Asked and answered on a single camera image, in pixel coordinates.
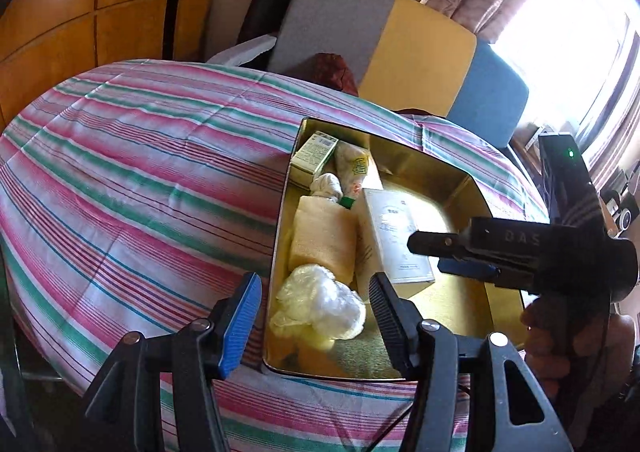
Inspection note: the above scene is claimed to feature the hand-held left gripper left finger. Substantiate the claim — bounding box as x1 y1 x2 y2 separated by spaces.
82 272 263 452

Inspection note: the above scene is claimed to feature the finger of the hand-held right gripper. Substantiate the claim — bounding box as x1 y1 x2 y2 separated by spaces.
437 257 502 279
407 230 468 259

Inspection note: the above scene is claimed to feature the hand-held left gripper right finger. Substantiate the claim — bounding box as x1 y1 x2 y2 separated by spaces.
369 272 573 452

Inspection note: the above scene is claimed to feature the gold metal tin box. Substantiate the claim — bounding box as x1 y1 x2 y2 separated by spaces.
262 117 526 381

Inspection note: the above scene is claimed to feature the clear plastic bag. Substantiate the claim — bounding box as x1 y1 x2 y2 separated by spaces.
270 263 367 340

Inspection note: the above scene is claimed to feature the yellow sponge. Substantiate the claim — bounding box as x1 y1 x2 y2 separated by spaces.
289 194 359 283

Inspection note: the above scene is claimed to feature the cream yellow tube packet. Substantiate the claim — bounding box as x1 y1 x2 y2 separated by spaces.
334 141 383 208

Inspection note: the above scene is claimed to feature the white cloth wad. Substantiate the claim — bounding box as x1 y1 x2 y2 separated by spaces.
309 172 346 205

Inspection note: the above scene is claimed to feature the green white small box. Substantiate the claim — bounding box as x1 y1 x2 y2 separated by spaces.
291 130 338 185

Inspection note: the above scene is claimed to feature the person's right forearm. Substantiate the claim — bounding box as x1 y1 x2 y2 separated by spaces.
600 312 640 413

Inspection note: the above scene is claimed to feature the person's right hand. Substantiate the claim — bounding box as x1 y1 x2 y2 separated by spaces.
520 294 613 383

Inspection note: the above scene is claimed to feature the black speaker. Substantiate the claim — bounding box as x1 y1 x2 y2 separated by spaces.
602 184 640 233

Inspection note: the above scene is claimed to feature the beige striped curtain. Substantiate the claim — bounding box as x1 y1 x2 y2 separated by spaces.
585 32 640 183

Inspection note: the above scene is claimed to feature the striped pink green blanket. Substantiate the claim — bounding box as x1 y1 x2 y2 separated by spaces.
0 59 551 452

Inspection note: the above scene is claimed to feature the grey yellow blue sofa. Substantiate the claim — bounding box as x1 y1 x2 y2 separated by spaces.
267 0 530 153

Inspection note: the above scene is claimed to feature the dark red cloth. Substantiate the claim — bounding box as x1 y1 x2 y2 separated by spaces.
314 52 360 97

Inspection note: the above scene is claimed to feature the wooden wardrobe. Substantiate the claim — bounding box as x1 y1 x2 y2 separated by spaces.
0 0 221 128

